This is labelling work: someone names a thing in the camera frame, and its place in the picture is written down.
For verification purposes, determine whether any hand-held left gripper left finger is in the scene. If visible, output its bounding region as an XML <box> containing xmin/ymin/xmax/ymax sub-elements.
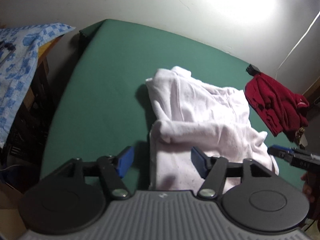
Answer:
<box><xmin>44</xmin><ymin>145</ymin><xmax>135</xmax><ymax>200</ymax></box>

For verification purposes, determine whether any black power adapter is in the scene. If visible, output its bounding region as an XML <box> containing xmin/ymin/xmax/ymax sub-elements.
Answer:
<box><xmin>245</xmin><ymin>64</ymin><xmax>260</xmax><ymax>77</ymax></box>

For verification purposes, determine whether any white cable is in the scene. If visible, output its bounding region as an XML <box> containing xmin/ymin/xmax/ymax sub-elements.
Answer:
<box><xmin>275</xmin><ymin>12</ymin><xmax>320</xmax><ymax>80</ymax></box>

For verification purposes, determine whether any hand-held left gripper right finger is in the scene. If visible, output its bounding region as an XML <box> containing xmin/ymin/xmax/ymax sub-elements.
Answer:
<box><xmin>191</xmin><ymin>147</ymin><xmax>278</xmax><ymax>200</ymax></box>

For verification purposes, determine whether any cardboard box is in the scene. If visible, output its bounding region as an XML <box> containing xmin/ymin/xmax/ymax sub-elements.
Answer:
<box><xmin>0</xmin><ymin>182</ymin><xmax>27</xmax><ymax>240</ymax></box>

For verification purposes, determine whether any black clip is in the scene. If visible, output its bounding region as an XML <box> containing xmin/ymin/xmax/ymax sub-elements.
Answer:
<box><xmin>0</xmin><ymin>41</ymin><xmax>15</xmax><ymax>65</ymax></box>

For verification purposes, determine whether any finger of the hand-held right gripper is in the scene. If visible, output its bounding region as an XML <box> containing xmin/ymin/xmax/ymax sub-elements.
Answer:
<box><xmin>267</xmin><ymin>144</ymin><xmax>295</xmax><ymax>165</ymax></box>

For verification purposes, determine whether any green table cover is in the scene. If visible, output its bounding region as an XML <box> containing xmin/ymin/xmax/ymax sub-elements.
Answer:
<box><xmin>40</xmin><ymin>19</ymin><xmax>315</xmax><ymax>195</ymax></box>

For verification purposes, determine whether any dark red garment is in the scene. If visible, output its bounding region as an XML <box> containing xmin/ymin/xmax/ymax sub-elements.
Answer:
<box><xmin>244</xmin><ymin>72</ymin><xmax>310</xmax><ymax>137</ymax></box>

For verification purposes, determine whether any person's right hand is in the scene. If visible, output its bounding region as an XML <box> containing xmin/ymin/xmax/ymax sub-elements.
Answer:
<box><xmin>301</xmin><ymin>172</ymin><xmax>316</xmax><ymax>203</ymax></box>

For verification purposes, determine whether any brown patterned cloth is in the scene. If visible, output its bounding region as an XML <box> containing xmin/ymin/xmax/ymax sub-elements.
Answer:
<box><xmin>295</xmin><ymin>127</ymin><xmax>306</xmax><ymax>143</ymax></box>

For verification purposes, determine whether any white shirt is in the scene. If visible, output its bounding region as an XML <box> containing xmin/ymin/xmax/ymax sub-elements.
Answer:
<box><xmin>145</xmin><ymin>66</ymin><xmax>280</xmax><ymax>190</ymax></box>

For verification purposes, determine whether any wooden furniture frame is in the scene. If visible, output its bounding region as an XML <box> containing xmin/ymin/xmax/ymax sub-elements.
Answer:
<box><xmin>25</xmin><ymin>36</ymin><xmax>63</xmax><ymax>135</ymax></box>

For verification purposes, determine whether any blue patterned cloth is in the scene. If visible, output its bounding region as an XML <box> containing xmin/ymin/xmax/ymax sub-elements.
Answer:
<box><xmin>0</xmin><ymin>23</ymin><xmax>77</xmax><ymax>148</ymax></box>

